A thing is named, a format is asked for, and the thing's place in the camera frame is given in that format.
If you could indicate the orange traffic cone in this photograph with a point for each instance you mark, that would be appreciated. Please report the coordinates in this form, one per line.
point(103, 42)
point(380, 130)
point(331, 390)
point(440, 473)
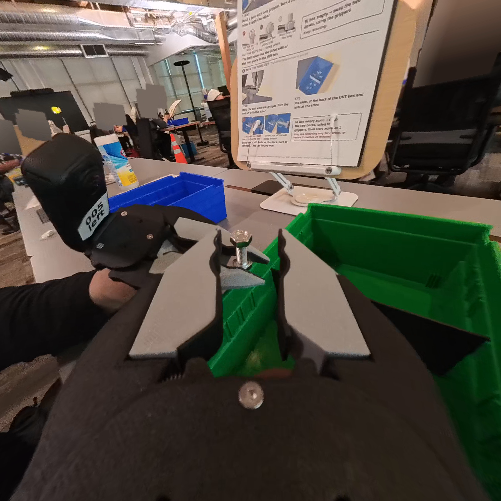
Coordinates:
point(179, 152)

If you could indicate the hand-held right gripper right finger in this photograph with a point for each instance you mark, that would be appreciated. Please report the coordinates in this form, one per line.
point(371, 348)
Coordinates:
point(325, 313)

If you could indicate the black floor lamp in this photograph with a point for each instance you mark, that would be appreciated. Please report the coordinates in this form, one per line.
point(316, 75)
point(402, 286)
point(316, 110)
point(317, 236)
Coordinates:
point(190, 98)

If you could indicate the black softbox light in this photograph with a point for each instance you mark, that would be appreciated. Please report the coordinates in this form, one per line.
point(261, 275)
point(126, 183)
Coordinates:
point(4, 74)

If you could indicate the person's left forearm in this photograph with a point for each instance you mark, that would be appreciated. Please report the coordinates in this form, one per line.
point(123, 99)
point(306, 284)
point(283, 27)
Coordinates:
point(47, 317)

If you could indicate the white ceiling vent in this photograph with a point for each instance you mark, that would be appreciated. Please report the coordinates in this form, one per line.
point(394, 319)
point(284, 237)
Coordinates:
point(94, 51)

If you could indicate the blue plastic bin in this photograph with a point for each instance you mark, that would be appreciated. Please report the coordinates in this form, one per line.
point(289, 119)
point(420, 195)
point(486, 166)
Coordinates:
point(203, 199)

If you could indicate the green plastic bin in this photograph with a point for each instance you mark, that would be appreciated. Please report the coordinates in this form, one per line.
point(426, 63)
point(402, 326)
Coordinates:
point(391, 242)

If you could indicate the white disinfecting wipes canister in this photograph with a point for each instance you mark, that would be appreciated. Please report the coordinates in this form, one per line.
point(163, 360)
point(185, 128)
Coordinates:
point(121, 172)

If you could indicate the steel hex bolt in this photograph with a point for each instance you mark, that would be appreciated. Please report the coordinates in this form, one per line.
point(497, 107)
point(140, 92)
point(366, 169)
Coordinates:
point(240, 237)

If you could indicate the small white object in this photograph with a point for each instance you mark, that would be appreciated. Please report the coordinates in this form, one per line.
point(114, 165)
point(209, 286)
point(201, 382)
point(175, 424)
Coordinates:
point(47, 234)

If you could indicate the printed instruction sheet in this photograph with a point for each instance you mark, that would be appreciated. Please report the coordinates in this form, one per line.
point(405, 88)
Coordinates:
point(332, 58)

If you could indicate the black office chair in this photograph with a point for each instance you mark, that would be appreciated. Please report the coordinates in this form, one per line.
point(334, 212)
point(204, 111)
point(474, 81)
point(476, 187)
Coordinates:
point(450, 129)
point(223, 117)

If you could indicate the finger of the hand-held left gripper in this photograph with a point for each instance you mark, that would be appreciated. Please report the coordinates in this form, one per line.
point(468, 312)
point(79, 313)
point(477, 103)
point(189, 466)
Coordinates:
point(190, 233)
point(238, 280)

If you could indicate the silver air duct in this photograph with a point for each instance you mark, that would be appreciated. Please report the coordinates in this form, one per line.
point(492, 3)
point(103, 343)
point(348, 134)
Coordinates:
point(58, 17)
point(78, 36)

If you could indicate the person's left hand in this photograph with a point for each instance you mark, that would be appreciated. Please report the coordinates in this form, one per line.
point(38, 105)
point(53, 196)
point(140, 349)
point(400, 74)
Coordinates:
point(109, 291)

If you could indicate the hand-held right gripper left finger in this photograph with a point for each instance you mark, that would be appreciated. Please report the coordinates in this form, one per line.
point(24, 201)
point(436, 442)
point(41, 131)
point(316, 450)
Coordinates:
point(176, 309)

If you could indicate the black wall screen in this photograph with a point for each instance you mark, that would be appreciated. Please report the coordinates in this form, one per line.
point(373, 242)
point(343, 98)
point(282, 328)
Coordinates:
point(39, 103)

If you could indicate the white cap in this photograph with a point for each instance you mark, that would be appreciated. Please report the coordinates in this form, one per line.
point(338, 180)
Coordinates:
point(213, 94)

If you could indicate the small blue bin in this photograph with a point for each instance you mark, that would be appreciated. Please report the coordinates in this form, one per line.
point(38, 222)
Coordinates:
point(182, 122)

